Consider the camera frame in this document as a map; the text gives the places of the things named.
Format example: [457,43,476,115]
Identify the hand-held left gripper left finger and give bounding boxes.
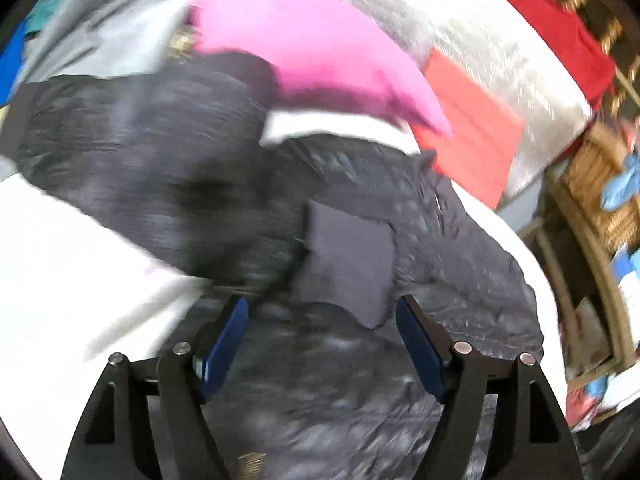
[60,296,250,480]

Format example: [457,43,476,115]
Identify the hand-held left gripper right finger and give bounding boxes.
[396,295,583,480]

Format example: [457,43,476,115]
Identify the black quilted jacket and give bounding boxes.
[10,52,546,480]

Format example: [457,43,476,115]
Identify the wooden shelf unit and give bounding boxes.
[520,110,640,431]

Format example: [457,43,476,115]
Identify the wicker basket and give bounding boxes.
[565,127,640,256]

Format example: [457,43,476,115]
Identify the light blue cloth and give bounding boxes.
[600,154,640,213]

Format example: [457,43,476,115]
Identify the pink pillow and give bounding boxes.
[190,0,453,137]

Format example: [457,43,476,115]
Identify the grey garment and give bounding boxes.
[12,0,201,88]

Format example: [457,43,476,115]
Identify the silver foil mat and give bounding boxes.
[340,0,598,201]

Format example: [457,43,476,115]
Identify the blue jacket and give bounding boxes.
[0,20,31,108]

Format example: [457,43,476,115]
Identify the red cloth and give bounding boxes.
[457,0,617,111]

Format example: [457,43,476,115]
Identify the wooden headboard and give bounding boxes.
[510,0,640,111]

